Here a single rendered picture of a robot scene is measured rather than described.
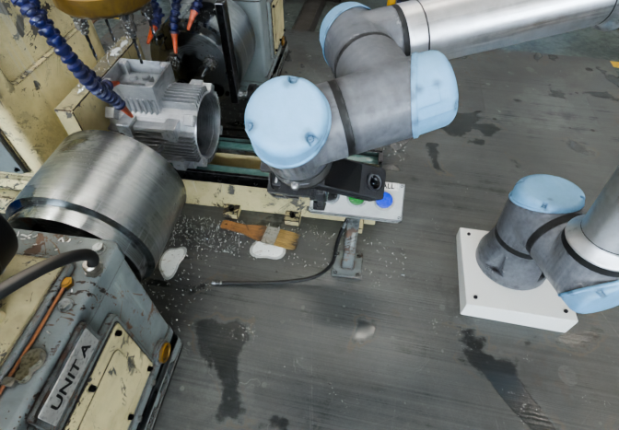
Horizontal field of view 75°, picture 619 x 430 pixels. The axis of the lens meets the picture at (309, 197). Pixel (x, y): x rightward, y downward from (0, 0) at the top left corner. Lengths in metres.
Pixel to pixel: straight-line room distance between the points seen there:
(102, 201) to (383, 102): 0.48
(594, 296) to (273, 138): 0.59
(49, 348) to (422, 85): 0.49
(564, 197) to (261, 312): 0.63
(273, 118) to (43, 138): 0.76
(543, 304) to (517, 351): 0.11
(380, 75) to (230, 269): 0.69
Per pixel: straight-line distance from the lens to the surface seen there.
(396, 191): 0.74
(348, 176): 0.53
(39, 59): 1.05
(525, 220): 0.85
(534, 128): 1.48
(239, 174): 0.98
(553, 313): 0.97
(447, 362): 0.90
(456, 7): 0.51
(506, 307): 0.94
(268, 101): 0.35
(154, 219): 0.74
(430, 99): 0.38
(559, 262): 0.79
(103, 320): 0.64
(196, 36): 1.12
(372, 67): 0.39
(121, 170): 0.74
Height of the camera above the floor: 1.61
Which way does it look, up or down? 49 degrees down
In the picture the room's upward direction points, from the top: straight up
